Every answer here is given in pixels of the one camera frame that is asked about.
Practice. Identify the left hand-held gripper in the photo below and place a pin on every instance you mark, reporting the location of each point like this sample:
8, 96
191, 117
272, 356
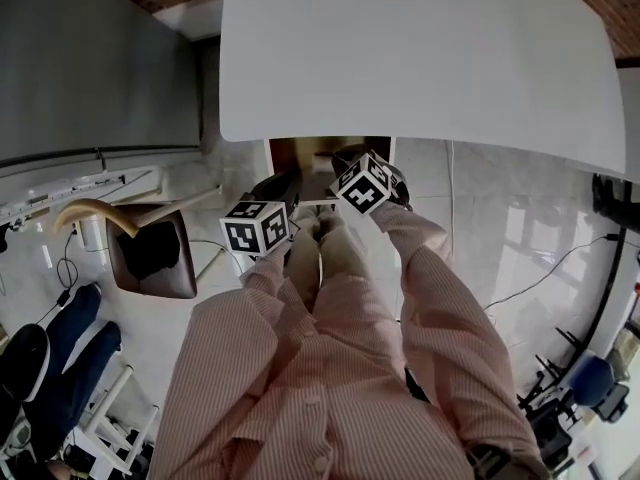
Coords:
255, 228

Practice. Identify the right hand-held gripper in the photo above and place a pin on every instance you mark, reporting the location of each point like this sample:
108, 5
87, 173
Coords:
362, 188

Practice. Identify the person's left forearm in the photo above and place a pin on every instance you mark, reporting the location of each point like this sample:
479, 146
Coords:
272, 278

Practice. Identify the person's right forearm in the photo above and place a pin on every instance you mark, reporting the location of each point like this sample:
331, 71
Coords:
440, 288

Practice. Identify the white desk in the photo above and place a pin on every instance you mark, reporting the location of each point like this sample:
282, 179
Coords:
400, 58

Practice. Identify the person's beige trouser legs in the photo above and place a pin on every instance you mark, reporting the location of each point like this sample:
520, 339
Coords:
332, 253

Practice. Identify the brown chair with wooden back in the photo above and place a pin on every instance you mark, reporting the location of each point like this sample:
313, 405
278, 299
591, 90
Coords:
150, 253

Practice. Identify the white cylindrical bin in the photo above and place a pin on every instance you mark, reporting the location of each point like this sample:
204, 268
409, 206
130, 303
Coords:
92, 235

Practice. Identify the person's striped shirt torso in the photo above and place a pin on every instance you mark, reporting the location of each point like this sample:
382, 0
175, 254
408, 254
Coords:
300, 398

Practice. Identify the grey table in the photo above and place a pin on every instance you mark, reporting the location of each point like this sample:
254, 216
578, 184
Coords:
90, 58

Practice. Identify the black curved stand pole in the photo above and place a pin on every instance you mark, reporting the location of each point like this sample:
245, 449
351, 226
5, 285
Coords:
607, 298

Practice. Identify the black chair base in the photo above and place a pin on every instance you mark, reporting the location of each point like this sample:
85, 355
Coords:
547, 418

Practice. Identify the blue office chair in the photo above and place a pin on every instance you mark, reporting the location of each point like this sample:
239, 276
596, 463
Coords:
597, 380

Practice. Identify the white metal frame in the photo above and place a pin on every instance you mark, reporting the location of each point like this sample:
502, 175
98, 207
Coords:
60, 185

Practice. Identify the white step stool frame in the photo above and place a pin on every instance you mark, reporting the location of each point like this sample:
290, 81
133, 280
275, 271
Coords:
117, 408

